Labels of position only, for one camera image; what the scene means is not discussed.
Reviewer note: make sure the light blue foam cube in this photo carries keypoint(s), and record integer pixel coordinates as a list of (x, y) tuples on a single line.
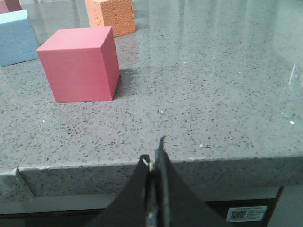
[(18, 40)]

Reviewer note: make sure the large red foam cube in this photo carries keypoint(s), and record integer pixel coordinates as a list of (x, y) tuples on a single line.
[(81, 64)]

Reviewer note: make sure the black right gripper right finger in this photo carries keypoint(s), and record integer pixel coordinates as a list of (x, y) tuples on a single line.
[(177, 205)]

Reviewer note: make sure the orange foam cube right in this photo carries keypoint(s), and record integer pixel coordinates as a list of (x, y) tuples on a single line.
[(118, 14)]

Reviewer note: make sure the white barcode label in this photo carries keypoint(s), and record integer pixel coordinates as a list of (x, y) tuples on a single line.
[(246, 214)]

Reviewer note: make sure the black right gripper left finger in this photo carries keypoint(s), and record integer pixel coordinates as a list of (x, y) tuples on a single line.
[(128, 208)]

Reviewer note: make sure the red foam cube back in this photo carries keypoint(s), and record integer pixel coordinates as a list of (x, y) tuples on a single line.
[(9, 6)]

